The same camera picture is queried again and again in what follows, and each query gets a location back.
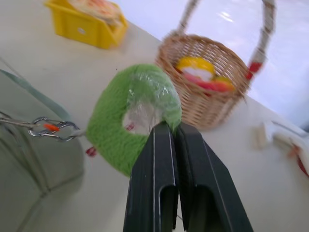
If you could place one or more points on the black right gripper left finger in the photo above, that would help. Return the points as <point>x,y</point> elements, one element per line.
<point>152,183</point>

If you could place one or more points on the round printed packet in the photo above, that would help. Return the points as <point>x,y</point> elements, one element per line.
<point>96,9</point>

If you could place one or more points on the silver carabiner clip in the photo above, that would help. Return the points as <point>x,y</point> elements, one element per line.
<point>51,128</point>

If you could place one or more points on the pale green zip pouch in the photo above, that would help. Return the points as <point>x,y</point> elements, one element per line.
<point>29,149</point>

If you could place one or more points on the yellow plastic bin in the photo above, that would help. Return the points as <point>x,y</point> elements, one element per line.
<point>89,26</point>

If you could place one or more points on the red and orange toy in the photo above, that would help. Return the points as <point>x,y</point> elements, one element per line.
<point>212,84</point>

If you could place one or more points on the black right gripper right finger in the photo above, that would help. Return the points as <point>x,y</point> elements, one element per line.
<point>212,188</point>

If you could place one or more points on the white and red object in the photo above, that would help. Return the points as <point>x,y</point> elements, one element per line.
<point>292,145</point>

